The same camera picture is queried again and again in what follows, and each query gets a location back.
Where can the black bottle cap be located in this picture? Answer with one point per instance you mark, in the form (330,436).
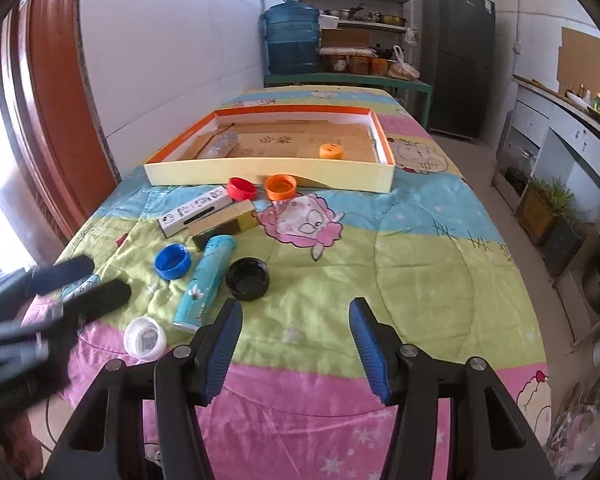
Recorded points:
(247,280)

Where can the large orange bottle cap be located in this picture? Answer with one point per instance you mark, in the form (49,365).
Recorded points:
(281,187)

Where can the person's left forearm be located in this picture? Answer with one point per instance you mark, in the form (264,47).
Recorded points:
(5,440)

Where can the silver cartoon tin case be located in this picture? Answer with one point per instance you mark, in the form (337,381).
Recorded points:
(190,212)

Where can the row of food jars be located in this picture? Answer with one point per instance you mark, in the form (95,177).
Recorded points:
(352,64)

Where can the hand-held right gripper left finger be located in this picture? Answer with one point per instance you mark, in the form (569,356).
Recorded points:
(225,355)

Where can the cardboard box on shelf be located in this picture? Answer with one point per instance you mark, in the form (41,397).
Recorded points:
(345,38)

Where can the cardboard sheet on wall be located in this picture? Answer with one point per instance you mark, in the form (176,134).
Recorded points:
(587,60)

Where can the orange-rimmed cardboard box tray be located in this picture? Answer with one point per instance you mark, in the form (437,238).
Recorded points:
(280,174)

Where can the brown cardboard liner sheet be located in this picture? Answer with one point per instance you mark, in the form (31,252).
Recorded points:
(290,140)

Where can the blue water jug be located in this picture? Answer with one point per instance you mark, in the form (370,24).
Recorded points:
(291,35)

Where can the cartoon printed blanket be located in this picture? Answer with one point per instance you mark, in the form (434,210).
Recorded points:
(405,260)

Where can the potted green plant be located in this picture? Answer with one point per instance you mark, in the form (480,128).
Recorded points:
(545,205)

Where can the gold rectangular box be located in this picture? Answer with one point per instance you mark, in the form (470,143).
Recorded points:
(220,222)

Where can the red bottle cap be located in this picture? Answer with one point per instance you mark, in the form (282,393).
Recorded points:
(241,189)

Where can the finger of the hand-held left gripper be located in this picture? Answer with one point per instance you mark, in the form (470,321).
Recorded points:
(60,271)
(102,300)

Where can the row of condiment bottles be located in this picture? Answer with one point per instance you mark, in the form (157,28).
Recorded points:
(597,105)

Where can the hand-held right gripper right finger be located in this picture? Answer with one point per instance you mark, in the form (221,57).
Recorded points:
(367,355)

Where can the grey kitchen counter cabinet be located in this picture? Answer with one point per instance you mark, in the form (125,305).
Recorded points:
(570,135)

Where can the small orange cap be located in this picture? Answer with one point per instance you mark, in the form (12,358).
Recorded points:
(331,151)

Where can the white bottle cap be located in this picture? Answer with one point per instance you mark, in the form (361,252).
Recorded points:
(145,337)

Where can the teal cylindrical tube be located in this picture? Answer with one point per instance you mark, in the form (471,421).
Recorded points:
(205,280)

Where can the blue bottle cap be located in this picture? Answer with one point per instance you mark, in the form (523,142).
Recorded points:
(172,262)

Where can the red-brown wooden door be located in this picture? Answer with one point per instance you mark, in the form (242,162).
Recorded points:
(55,110)

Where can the plastic bag with food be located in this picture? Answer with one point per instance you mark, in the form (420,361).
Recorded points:
(404,67)

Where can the metal bowl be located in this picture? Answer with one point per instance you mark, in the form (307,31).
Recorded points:
(392,20)

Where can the dark grey refrigerator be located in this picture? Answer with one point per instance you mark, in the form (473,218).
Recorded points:
(457,60)

